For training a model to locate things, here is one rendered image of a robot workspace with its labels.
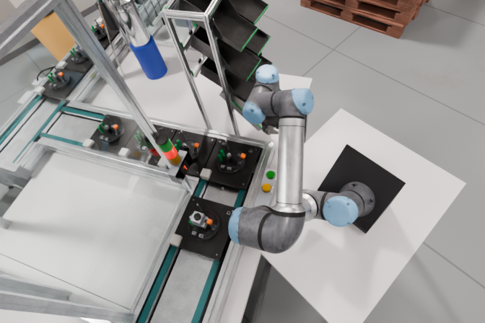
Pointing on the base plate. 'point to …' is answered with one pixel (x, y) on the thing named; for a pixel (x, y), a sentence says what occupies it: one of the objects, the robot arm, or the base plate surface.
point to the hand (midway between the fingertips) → (268, 131)
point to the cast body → (198, 219)
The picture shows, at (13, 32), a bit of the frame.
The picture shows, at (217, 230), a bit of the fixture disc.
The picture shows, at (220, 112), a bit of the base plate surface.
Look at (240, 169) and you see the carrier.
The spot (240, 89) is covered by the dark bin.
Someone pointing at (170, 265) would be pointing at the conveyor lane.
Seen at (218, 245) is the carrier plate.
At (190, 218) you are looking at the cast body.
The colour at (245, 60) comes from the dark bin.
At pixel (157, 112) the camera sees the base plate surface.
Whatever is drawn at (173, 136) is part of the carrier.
